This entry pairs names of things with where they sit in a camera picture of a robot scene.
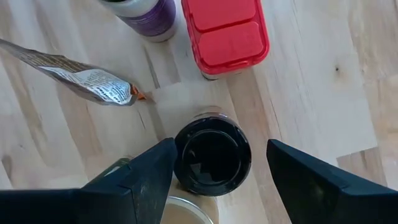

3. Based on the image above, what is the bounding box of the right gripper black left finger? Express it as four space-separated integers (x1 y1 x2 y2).
0 138 178 224

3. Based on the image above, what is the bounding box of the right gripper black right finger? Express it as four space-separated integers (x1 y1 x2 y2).
266 138 398 224

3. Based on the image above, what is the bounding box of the tan lid spice jar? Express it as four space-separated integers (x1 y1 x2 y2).
160 177 220 224

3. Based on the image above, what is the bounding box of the black lid glass spice jar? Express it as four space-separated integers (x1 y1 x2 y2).
173 106 252 197

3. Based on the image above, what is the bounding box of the purple label garlic powder jar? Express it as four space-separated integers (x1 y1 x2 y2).
98 0 178 44

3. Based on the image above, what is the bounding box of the red lid spice container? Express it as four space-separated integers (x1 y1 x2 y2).
181 0 271 81

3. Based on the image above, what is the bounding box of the taco seasoning mix packet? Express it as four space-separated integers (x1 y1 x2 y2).
0 37 147 107

